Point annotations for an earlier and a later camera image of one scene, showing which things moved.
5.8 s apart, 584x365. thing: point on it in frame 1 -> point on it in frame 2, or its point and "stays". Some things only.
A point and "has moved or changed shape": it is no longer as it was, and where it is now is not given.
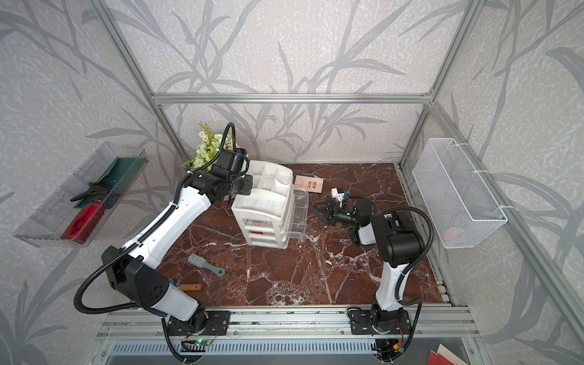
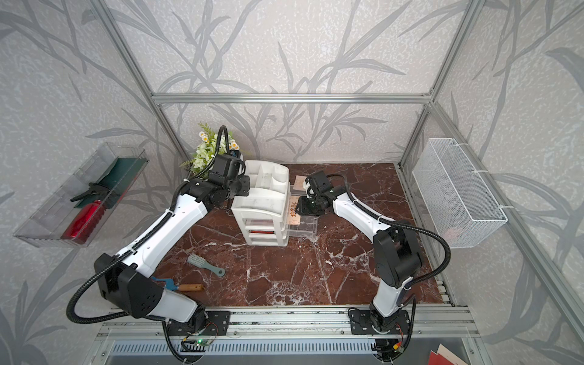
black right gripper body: (342, 217) -> (309, 206)
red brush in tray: (84, 222) stays
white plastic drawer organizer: (265, 212) stays
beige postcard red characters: (312, 184) has moved or changed shape
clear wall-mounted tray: (75, 216) stays
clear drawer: (299, 223) has moved or changed shape
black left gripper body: (240, 185) stays
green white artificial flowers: (210, 143) stays
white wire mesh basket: (459, 204) stays
